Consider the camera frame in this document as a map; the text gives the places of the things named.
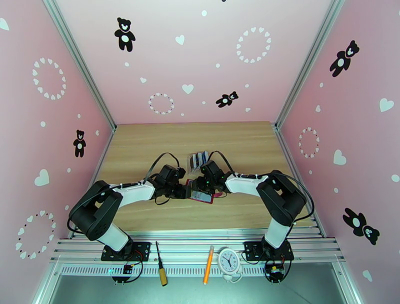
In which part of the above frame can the red leather card holder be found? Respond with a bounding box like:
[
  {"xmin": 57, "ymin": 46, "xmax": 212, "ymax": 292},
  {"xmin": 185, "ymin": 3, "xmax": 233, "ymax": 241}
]
[{"xmin": 184, "ymin": 178, "xmax": 227, "ymax": 206}]

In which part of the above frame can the clear acrylic card stand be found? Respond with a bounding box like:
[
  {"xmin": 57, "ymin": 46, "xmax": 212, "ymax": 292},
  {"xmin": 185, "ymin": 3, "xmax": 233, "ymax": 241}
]
[{"xmin": 186, "ymin": 151, "xmax": 210, "ymax": 175}]

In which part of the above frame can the orange pen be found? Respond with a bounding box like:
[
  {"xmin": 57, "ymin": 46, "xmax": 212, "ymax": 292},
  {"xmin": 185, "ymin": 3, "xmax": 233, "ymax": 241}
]
[{"xmin": 203, "ymin": 245, "xmax": 215, "ymax": 285}]

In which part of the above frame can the white round clock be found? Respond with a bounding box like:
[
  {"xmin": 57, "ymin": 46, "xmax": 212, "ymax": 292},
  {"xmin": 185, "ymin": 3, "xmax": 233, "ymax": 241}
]
[{"xmin": 217, "ymin": 246, "xmax": 244, "ymax": 282}]

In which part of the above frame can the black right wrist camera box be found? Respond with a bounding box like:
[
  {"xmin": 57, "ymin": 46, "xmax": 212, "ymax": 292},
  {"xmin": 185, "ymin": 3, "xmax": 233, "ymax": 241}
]
[{"xmin": 200, "ymin": 160, "xmax": 220, "ymax": 177}]

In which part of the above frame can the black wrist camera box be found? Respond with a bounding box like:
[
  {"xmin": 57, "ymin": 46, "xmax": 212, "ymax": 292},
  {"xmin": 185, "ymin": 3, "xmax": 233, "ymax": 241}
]
[
  {"xmin": 158, "ymin": 164, "xmax": 187, "ymax": 183},
  {"xmin": 200, "ymin": 160, "xmax": 220, "ymax": 177}
]

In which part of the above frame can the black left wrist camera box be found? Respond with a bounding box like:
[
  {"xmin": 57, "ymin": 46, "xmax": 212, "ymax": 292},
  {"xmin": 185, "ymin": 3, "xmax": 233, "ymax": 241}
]
[{"xmin": 158, "ymin": 164, "xmax": 187, "ymax": 183}]

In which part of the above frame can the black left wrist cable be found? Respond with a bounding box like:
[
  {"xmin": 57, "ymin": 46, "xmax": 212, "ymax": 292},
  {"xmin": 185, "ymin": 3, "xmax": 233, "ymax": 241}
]
[{"xmin": 143, "ymin": 152, "xmax": 182, "ymax": 187}]

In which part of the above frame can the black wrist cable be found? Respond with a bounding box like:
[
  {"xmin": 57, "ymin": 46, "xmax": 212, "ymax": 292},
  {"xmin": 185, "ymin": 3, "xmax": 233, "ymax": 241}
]
[
  {"xmin": 207, "ymin": 150, "xmax": 235, "ymax": 174},
  {"xmin": 143, "ymin": 152, "xmax": 182, "ymax": 187}
]

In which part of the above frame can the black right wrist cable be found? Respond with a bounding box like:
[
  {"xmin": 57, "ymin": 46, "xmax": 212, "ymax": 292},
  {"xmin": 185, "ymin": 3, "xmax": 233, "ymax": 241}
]
[{"xmin": 207, "ymin": 150, "xmax": 235, "ymax": 174}]

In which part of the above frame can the aluminium frame rail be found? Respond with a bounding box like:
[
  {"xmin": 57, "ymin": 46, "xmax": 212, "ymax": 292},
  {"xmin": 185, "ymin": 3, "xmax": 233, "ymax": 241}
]
[{"xmin": 49, "ymin": 229, "xmax": 346, "ymax": 265}]

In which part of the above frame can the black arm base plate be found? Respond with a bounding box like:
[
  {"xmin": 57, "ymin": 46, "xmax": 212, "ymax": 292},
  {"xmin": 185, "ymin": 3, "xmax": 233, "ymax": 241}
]
[
  {"xmin": 100, "ymin": 241, "xmax": 151, "ymax": 262},
  {"xmin": 243, "ymin": 240, "xmax": 295, "ymax": 262}
]

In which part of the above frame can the perforated metal cable tray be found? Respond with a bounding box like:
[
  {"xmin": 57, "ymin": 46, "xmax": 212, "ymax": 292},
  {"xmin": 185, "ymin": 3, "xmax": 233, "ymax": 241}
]
[{"xmin": 57, "ymin": 263, "xmax": 337, "ymax": 277}]

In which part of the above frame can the yellow handled screwdriver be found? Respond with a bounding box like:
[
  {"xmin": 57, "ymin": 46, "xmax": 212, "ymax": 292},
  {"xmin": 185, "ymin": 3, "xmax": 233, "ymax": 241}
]
[{"xmin": 155, "ymin": 241, "xmax": 169, "ymax": 287}]

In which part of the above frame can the black bear wall sticker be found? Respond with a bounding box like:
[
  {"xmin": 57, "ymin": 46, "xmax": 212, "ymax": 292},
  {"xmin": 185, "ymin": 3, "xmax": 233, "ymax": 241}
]
[
  {"xmin": 342, "ymin": 207, "xmax": 381, "ymax": 246},
  {"xmin": 113, "ymin": 17, "xmax": 137, "ymax": 52},
  {"xmin": 215, "ymin": 91, "xmax": 239, "ymax": 109},
  {"xmin": 73, "ymin": 129, "xmax": 87, "ymax": 158},
  {"xmin": 329, "ymin": 39, "xmax": 360, "ymax": 78}
]

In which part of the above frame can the aluminium frame post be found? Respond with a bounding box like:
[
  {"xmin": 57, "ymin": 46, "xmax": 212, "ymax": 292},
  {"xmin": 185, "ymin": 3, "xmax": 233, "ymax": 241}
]
[
  {"xmin": 43, "ymin": 0, "xmax": 117, "ymax": 134},
  {"xmin": 274, "ymin": 0, "xmax": 346, "ymax": 131}
]

